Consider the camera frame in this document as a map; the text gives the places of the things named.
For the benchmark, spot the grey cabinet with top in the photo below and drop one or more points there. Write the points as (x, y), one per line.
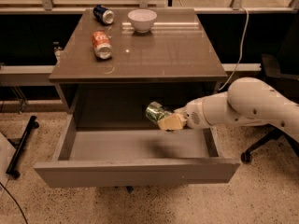
(173, 63)

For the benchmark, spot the green soda can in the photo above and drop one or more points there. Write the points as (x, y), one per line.
(155, 112)

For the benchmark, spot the open grey top drawer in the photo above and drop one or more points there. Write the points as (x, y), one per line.
(108, 142)

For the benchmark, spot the red soda can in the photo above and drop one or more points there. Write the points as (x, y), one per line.
(101, 45)

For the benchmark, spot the blue soda can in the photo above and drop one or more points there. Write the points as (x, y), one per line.
(103, 15)

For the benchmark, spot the black wheeled stand base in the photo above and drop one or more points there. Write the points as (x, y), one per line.
(19, 146)

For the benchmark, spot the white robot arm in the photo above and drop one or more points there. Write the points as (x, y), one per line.
(224, 107)

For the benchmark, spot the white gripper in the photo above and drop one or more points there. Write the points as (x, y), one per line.
(192, 116)

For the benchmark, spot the black office chair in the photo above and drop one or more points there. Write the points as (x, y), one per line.
(263, 100)

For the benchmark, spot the white bowl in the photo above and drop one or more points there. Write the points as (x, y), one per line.
(142, 20)

